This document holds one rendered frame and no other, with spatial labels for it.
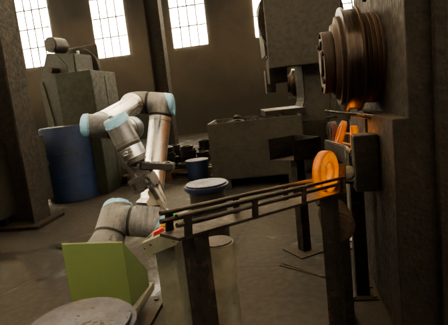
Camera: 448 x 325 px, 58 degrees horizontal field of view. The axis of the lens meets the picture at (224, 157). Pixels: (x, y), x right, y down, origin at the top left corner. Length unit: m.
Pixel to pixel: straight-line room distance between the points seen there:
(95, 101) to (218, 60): 7.51
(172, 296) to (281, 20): 3.60
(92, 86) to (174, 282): 3.85
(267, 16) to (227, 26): 7.68
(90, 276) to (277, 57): 3.23
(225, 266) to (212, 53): 11.00
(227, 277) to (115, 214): 0.79
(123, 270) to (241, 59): 10.51
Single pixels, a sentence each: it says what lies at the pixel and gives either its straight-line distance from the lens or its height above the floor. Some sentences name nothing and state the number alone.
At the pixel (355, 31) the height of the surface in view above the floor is 1.22.
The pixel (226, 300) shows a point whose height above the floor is 0.32.
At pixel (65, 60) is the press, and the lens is 9.48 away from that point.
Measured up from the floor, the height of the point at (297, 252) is 0.01.
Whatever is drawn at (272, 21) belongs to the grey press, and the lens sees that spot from 4.58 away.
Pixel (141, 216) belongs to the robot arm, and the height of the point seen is 0.49.
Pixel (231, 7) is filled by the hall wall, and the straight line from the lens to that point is 12.30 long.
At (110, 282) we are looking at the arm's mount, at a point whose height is 0.24.
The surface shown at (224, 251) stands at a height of 0.50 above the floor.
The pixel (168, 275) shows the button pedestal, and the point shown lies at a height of 0.44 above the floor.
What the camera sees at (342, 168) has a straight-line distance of 1.57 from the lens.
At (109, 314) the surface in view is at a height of 0.43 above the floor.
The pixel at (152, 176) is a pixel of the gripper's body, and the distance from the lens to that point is 1.46.
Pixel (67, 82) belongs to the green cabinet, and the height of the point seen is 1.39.
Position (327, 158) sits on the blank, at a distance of 1.48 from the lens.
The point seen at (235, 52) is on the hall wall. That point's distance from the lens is 12.11.
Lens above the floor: 1.01
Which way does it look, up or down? 8 degrees down
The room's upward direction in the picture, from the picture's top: 6 degrees counter-clockwise
